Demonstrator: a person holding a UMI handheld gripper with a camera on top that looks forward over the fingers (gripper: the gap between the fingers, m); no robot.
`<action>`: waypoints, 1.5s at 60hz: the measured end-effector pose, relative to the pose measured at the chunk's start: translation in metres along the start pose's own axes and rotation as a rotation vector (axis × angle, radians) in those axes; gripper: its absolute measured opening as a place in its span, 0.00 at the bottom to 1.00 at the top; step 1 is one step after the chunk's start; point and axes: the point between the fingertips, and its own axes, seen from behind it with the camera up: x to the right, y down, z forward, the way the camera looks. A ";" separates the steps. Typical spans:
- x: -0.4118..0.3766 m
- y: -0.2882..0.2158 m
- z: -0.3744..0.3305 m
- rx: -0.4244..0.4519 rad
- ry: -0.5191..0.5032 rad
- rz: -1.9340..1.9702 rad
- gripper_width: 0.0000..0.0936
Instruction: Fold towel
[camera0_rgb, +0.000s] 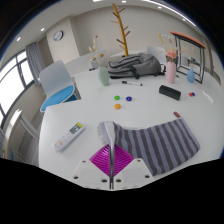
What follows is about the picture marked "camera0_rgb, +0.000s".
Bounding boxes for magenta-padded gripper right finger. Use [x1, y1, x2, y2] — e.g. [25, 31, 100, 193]
[112, 143, 155, 185]

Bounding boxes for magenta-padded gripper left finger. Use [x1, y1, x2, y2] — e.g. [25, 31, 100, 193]
[72, 143, 111, 186]

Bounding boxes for grey striped towel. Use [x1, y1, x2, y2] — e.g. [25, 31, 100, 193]
[96, 118, 201, 177]

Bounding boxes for white remote control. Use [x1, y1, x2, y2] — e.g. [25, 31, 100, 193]
[52, 121, 86, 153]

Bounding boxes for black marker pen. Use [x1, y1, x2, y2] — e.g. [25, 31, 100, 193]
[121, 80, 143, 87]

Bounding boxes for white chair blue seat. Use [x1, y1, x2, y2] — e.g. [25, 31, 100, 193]
[38, 59, 81, 114]

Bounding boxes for black rectangular eraser block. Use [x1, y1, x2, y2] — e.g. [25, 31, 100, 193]
[158, 84, 182, 101]

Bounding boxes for green vase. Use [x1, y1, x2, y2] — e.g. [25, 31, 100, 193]
[97, 66, 111, 87]

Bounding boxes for grey backpack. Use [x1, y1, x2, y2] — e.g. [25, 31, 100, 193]
[107, 52, 167, 80]

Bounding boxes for pink vase with flowers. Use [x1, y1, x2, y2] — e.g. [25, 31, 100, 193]
[165, 49, 178, 84]

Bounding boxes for white marker pen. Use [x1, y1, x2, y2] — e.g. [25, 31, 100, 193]
[202, 90, 215, 104]

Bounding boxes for blue vase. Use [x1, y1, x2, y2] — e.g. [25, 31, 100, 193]
[186, 66, 196, 84]

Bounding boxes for window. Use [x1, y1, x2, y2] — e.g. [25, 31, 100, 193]
[0, 49, 34, 116]

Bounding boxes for grey curtain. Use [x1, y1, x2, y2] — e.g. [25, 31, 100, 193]
[25, 41, 43, 84]

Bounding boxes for wooden coat rack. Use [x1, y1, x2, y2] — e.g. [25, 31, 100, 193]
[111, 3, 131, 58]

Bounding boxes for ceiling lights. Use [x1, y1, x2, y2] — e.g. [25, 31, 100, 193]
[14, 0, 198, 43]

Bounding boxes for round wall clock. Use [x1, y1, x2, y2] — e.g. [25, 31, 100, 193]
[52, 30, 64, 42]

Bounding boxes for black frame orange-top stool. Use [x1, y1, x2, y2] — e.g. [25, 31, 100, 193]
[169, 30, 208, 84]

